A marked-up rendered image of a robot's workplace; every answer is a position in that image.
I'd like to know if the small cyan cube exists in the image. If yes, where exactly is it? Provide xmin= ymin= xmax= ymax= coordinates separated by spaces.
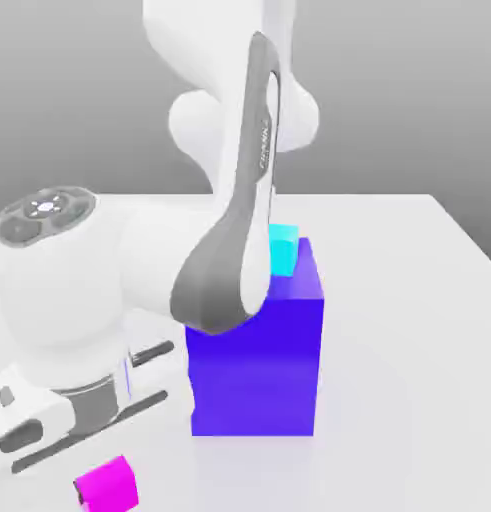
xmin=267 ymin=223 xmax=301 ymax=278

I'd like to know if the large blue box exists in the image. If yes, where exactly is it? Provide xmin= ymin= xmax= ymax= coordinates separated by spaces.
xmin=184 ymin=236 xmax=325 ymax=438

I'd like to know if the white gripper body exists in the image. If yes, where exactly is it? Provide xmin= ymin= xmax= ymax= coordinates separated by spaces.
xmin=10 ymin=389 xmax=179 ymax=497

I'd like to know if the small magenta cube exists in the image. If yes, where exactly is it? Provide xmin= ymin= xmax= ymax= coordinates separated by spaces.
xmin=73 ymin=454 xmax=140 ymax=512

